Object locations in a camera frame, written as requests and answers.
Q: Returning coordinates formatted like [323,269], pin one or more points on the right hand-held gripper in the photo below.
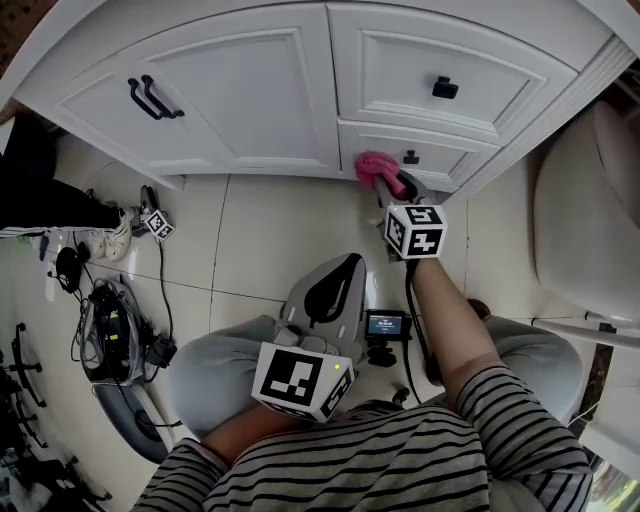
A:
[417,230]

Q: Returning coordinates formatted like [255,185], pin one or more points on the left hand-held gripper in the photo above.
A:
[295,375]

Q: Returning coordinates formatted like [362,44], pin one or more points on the pink cloth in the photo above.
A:
[370,167]

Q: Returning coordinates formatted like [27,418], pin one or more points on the white sink cabinet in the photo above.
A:
[280,90]

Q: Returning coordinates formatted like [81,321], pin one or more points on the person's right forearm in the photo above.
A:
[450,320]

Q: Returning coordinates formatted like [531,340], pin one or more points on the person's left forearm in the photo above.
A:
[250,432]

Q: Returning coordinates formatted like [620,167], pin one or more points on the small black drawer knob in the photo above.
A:
[411,157]

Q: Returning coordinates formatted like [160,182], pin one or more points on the large black drawer knob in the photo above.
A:
[445,88]

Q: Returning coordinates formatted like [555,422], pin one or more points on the small black clamp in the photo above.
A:
[401,395]

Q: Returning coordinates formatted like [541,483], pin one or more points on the person's left leg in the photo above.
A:
[215,365]

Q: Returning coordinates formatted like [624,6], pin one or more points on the person's leg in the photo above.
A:
[45,200]
[535,360]
[215,365]

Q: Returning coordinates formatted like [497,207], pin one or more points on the grey striped shirt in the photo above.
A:
[360,460]

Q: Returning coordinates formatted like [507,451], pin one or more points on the black power adapter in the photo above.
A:
[161,352]

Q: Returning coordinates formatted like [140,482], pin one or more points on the white toilet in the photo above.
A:
[590,210]

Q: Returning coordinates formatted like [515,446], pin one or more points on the spare grey hand-held gripper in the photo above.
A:
[156,215]

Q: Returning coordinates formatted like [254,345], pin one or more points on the person's right leg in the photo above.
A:
[535,360]

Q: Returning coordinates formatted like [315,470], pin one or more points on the grey backpack with black gear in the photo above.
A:
[112,335]

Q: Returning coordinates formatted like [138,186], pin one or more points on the grey oval bag lid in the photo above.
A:
[130,420]

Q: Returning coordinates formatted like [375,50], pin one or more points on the black headset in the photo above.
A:
[67,267]

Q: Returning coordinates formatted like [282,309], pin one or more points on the black stand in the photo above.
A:
[22,380]

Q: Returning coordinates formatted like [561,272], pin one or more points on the small black camera with screen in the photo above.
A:
[385,326]

